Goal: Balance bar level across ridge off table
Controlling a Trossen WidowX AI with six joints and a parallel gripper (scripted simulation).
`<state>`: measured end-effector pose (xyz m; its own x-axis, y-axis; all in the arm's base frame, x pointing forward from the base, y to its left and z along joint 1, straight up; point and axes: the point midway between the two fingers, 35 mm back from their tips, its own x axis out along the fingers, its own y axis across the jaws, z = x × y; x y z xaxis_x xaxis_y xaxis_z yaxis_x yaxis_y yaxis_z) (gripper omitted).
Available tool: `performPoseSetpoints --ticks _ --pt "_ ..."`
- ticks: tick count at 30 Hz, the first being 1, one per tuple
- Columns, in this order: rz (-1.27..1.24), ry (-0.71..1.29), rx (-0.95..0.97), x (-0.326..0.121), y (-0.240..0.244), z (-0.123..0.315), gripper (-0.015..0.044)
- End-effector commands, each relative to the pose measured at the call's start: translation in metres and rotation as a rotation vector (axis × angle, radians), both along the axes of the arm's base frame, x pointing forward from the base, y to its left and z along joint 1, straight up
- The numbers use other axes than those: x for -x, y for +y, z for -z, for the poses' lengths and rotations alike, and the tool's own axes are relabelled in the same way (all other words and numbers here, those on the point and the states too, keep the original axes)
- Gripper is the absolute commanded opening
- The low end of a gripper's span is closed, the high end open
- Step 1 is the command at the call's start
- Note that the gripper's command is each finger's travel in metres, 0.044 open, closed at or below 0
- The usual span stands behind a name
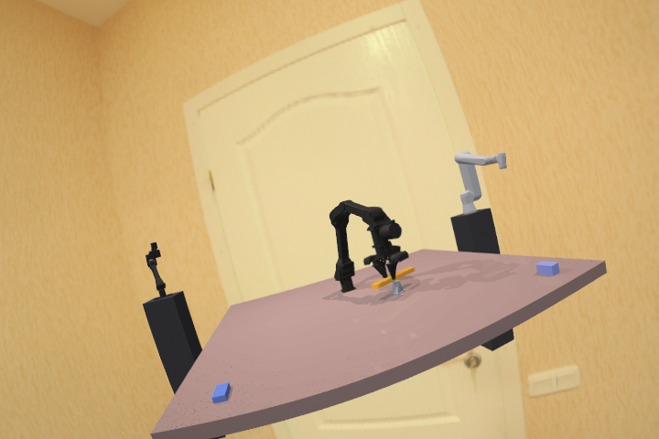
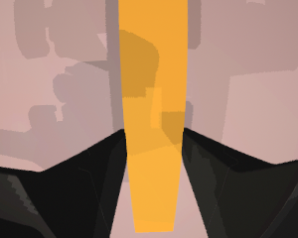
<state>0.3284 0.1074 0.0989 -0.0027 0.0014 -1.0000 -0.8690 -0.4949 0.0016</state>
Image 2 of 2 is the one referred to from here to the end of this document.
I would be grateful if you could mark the orange bar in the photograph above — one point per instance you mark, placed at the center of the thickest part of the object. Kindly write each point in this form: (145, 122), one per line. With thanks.
(154, 55)

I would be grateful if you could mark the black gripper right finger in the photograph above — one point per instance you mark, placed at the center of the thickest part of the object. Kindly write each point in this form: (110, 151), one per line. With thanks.
(239, 196)

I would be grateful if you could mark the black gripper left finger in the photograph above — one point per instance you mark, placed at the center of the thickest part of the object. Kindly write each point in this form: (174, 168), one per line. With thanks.
(75, 198)

